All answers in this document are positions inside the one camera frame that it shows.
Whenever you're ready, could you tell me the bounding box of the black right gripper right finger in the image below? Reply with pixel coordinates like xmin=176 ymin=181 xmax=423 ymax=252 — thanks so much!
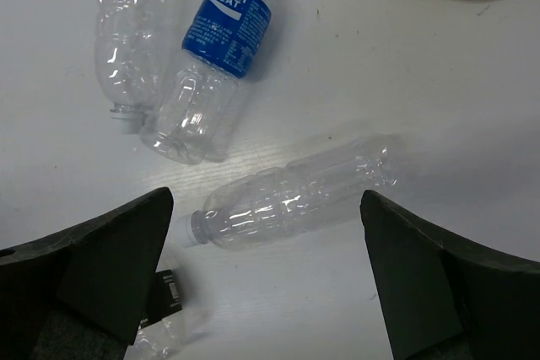
xmin=359 ymin=191 xmax=539 ymax=359

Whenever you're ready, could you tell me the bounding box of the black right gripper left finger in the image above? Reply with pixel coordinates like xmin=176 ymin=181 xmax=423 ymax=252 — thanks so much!
xmin=1 ymin=187 xmax=174 ymax=359

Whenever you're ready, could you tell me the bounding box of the small black label bottle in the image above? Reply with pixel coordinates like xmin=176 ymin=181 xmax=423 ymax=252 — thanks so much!
xmin=126 ymin=269 xmax=186 ymax=359

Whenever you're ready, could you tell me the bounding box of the blue label Pocari bottle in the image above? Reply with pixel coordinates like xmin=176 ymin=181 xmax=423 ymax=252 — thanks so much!
xmin=140 ymin=0 xmax=273 ymax=165

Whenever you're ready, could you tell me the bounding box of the clear ribbed plastic bottle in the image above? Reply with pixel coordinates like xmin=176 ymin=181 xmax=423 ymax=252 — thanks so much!
xmin=94 ymin=0 xmax=164 ymax=135

